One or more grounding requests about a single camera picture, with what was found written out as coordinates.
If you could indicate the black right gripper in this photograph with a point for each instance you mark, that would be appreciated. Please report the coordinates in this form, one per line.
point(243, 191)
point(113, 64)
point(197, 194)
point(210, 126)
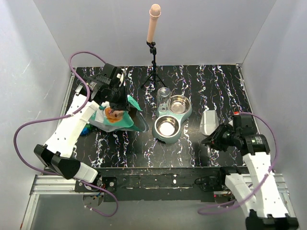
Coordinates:
point(214, 139)

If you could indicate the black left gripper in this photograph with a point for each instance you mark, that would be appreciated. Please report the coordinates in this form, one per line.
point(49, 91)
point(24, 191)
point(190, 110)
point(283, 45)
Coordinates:
point(123, 105)

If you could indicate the silver metal scoop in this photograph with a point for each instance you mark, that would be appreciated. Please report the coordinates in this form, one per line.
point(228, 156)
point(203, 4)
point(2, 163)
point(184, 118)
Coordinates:
point(209, 122)

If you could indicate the green pet food bag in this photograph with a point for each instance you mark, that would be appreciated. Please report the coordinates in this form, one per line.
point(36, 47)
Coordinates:
point(110, 120)

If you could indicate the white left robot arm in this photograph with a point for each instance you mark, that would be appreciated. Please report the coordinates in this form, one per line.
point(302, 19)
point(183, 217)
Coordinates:
point(57, 151)

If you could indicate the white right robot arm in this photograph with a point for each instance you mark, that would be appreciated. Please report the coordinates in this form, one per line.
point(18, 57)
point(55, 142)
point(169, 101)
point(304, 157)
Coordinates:
point(261, 201)

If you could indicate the teal double pet bowl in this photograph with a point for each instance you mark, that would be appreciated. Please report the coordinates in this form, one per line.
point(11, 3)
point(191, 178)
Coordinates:
point(172, 112)

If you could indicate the blue toy block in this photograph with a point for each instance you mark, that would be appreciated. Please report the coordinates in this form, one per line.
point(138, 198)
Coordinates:
point(85, 131)

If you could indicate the black tripod stand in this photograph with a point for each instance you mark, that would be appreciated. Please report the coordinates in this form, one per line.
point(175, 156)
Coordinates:
point(153, 76)

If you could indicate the beige microphone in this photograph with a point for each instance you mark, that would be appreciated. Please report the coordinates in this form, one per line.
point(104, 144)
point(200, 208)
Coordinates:
point(154, 12)

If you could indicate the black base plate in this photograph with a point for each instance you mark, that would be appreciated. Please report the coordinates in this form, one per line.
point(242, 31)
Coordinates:
point(167, 184)

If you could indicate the aluminium rail frame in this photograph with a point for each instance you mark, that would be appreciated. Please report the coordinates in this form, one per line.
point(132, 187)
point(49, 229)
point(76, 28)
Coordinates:
point(57, 185)

